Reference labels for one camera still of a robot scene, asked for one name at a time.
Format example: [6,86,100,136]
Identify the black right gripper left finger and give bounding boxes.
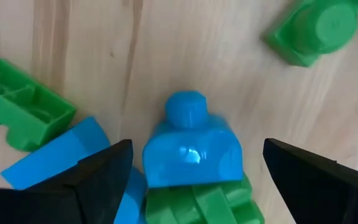
[0,139,134,224]

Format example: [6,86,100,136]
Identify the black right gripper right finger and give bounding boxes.
[262,138,358,224]

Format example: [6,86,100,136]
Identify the long blue toy block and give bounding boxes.
[0,116,149,224]

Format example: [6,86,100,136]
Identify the green toy block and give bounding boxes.
[0,58,77,152]
[144,174,265,224]
[262,0,358,68]

